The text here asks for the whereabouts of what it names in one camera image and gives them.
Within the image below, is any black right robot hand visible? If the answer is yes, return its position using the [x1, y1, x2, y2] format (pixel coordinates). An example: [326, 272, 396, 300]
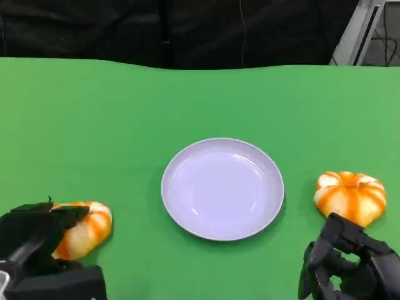
[298, 212, 400, 300]

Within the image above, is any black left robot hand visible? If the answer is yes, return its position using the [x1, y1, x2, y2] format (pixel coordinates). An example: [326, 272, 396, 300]
[0, 196, 92, 273]

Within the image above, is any orange white toy bread roll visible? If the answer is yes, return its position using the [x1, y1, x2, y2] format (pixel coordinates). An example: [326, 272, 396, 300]
[314, 171, 388, 228]
[51, 201, 113, 261]

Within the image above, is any green table cloth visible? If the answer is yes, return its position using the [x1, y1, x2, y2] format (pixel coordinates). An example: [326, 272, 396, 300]
[0, 57, 400, 300]

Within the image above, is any lilac plate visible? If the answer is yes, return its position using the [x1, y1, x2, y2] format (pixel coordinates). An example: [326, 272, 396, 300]
[161, 137, 285, 242]

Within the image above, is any black drape backdrop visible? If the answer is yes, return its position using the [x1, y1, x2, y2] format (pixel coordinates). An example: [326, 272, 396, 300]
[0, 0, 360, 71]

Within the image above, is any black looped floor cable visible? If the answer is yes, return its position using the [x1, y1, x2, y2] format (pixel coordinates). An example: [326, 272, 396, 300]
[380, 29, 400, 67]

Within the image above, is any grey metal frame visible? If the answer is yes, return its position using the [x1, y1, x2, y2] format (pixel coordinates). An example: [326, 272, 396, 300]
[328, 0, 388, 66]

